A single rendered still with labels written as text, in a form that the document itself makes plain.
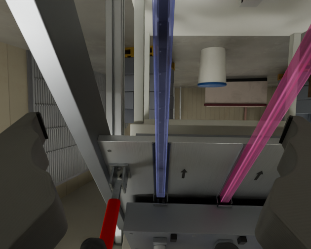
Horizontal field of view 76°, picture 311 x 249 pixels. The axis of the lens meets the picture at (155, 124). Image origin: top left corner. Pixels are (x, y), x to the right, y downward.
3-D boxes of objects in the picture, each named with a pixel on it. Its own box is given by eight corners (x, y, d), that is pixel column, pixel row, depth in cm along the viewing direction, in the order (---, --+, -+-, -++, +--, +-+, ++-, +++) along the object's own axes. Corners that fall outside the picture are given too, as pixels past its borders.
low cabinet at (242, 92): (206, 87, 851) (206, 106, 858) (204, 79, 629) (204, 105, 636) (252, 86, 802) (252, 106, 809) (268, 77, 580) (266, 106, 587)
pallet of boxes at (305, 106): (316, 73, 511) (312, 124, 521) (277, 74, 535) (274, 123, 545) (350, 61, 383) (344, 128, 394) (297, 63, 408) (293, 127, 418)
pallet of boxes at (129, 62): (174, 63, 421) (173, 121, 430) (137, 65, 443) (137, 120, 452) (159, 45, 299) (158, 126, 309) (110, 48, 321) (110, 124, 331)
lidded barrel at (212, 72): (200, 55, 352) (199, 87, 356) (196, 47, 308) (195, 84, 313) (228, 53, 336) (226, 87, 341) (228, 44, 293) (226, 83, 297)
